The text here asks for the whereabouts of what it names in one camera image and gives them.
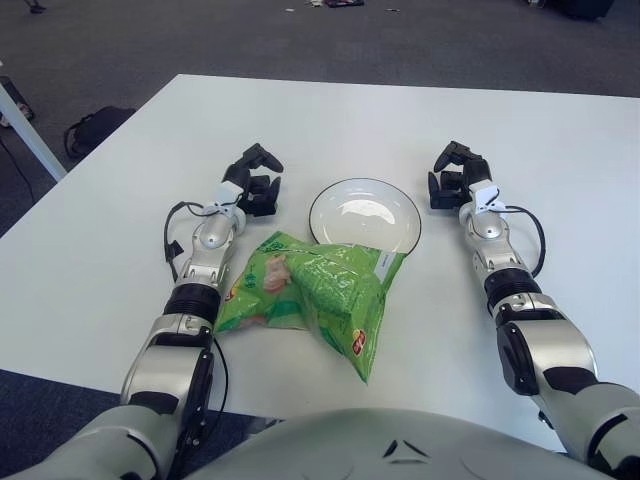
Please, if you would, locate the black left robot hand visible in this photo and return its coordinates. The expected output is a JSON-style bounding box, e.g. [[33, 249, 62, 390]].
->
[[222, 143, 284, 217]]

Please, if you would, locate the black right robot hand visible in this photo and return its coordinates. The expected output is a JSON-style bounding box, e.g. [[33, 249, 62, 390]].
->
[[427, 141, 494, 211]]

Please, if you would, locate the green snack bag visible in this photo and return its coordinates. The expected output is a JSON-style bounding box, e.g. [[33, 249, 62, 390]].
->
[[213, 230, 407, 386]]

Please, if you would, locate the white plate with black rim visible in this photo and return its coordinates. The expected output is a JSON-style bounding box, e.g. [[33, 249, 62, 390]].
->
[[308, 177, 423, 255]]

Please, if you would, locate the black backpack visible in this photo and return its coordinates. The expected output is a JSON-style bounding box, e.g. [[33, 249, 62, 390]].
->
[[63, 106, 137, 159]]

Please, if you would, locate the black bulky floor object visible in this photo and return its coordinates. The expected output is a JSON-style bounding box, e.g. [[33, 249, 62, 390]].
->
[[542, 0, 616, 21]]

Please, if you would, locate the white table leg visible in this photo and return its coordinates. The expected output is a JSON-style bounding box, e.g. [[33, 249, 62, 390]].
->
[[0, 59, 68, 182]]

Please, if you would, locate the dark flat floor object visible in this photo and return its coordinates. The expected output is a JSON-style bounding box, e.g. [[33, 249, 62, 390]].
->
[[0, 74, 37, 129]]

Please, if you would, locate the grey robot torso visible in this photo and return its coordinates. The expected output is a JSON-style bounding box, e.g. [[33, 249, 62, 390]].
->
[[169, 407, 601, 480]]

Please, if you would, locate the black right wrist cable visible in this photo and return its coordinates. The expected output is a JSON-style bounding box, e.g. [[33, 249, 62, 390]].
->
[[492, 204, 546, 277]]

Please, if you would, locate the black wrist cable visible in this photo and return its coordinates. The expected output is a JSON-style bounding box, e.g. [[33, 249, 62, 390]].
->
[[163, 199, 236, 282], [492, 204, 546, 277]]

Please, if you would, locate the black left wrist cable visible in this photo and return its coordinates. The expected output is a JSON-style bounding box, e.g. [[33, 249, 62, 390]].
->
[[163, 199, 236, 282]]

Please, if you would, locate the thin black elbow cable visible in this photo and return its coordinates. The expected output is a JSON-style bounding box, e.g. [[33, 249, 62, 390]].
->
[[210, 337, 230, 417]]

